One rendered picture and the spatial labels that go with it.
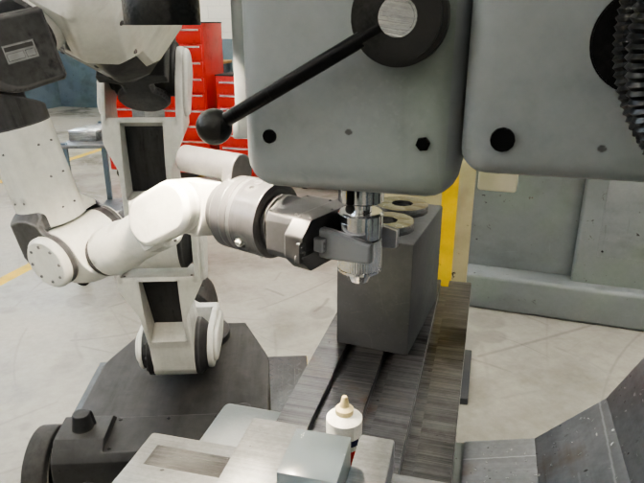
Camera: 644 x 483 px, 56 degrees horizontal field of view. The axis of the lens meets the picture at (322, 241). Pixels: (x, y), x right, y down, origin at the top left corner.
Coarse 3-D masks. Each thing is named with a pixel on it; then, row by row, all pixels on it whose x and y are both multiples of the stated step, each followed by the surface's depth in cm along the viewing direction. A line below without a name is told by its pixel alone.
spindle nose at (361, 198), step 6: (342, 192) 60; (360, 192) 59; (366, 192) 59; (342, 198) 60; (360, 198) 59; (366, 198) 59; (372, 198) 59; (378, 198) 60; (360, 204) 59; (366, 204) 59; (372, 204) 60
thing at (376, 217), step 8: (344, 208) 63; (376, 208) 63; (344, 216) 61; (352, 216) 60; (360, 216) 60; (368, 216) 60; (376, 216) 60; (352, 224) 60; (360, 224) 60; (368, 224) 60; (376, 224) 61
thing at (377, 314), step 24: (384, 216) 96; (408, 216) 96; (432, 216) 101; (408, 240) 90; (432, 240) 102; (384, 264) 90; (408, 264) 89; (432, 264) 105; (360, 288) 93; (384, 288) 92; (408, 288) 90; (432, 288) 108; (360, 312) 95; (384, 312) 93; (408, 312) 92; (336, 336) 98; (360, 336) 96; (384, 336) 94; (408, 336) 93
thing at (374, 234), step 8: (344, 224) 61; (344, 232) 61; (352, 232) 61; (360, 232) 60; (368, 232) 60; (376, 232) 61; (368, 240) 61; (376, 240) 61; (376, 248) 62; (376, 256) 62; (344, 264) 62; (352, 264) 62; (360, 264) 62; (368, 264) 62; (376, 264) 62; (344, 272) 63; (352, 272) 62; (360, 272) 62; (368, 272) 62; (376, 272) 63
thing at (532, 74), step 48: (480, 0) 42; (528, 0) 41; (576, 0) 40; (480, 48) 43; (528, 48) 42; (576, 48) 41; (480, 96) 44; (528, 96) 43; (576, 96) 42; (480, 144) 45; (528, 144) 44; (576, 144) 43; (624, 144) 42
